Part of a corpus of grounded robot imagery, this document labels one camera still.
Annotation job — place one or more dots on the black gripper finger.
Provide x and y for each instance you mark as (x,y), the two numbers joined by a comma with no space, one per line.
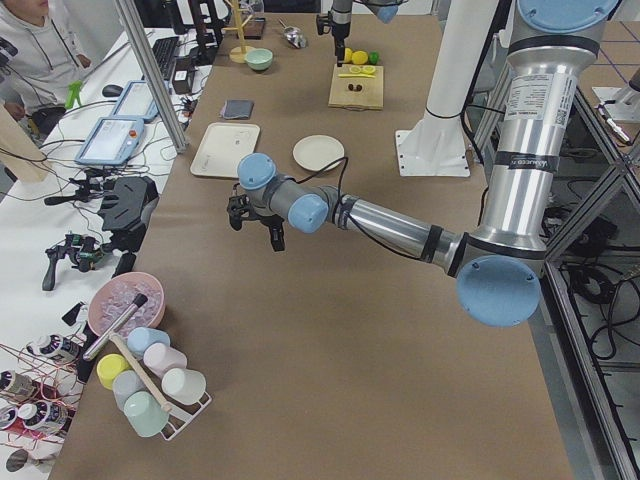
(276,233)
(236,218)
(340,55)

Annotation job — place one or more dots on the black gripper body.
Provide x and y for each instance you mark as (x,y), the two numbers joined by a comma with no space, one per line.
(261,218)
(340,31)

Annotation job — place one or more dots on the cream round plate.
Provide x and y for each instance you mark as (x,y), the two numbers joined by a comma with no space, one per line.
(317,151)

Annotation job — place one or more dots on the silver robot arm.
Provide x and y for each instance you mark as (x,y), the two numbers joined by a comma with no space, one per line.
(385,11)
(497,265)

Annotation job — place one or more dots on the cream rabbit tray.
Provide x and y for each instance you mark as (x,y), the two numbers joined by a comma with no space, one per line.
(222,148)

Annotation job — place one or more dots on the yellow lemon near lime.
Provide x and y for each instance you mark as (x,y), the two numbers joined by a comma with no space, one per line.
(359,57)

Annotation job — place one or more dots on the metal ice scoop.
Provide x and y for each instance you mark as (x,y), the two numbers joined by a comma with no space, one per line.
(293,35)

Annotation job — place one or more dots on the green lime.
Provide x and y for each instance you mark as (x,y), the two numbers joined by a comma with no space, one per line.
(373,58)

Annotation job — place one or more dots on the wooden cutting board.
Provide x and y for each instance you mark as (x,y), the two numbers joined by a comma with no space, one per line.
(370,98)

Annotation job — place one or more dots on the mint green bowl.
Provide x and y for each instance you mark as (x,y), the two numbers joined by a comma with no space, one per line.
(259,59)

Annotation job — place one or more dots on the wooden mug stand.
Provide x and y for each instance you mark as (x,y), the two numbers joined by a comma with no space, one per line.
(241,17)

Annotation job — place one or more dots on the grey folded cloth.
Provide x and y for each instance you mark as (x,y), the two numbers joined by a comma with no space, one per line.
(237,109)

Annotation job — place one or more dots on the teach pendant tablet near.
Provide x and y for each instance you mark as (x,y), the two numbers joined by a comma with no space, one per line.
(111,142)

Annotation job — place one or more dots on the teach pendant tablet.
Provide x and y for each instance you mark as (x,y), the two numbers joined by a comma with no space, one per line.
(111,142)
(136,100)

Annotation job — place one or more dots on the teach pendant tablet far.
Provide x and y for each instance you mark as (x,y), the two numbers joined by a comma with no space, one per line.
(136,100)

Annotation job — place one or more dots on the pink bowl with ice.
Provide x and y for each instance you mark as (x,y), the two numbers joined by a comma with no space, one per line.
(112,299)

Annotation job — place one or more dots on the blue plastic cup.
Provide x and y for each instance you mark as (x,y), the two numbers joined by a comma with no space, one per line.
(141,338)

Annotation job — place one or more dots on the black keyboard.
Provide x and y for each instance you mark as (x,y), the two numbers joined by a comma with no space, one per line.
(164,52)

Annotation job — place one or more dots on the pink plastic cup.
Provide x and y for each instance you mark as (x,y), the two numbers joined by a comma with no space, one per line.
(160,358)

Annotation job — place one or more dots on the white plastic cup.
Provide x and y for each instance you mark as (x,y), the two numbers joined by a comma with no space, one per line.
(186,386)

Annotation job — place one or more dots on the yellow plastic cup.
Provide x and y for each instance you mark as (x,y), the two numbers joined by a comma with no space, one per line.
(109,367)

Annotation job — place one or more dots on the grey plastic cup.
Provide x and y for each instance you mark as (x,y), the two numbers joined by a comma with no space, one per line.
(125,385)

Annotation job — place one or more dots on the white cup rack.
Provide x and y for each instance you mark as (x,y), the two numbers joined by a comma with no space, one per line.
(181,416)

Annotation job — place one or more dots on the mint plastic cup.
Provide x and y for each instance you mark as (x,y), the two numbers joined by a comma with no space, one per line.
(145,414)

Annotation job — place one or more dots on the person in grey hoodie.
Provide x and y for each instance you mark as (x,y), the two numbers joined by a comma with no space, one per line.
(49,57)

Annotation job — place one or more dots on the metal scoop handle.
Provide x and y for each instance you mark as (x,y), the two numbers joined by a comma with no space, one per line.
(92,351)

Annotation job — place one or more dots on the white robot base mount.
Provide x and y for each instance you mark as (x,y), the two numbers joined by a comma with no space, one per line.
(435,146)

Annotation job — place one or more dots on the aluminium frame post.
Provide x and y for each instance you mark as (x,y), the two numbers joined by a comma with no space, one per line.
(137,37)

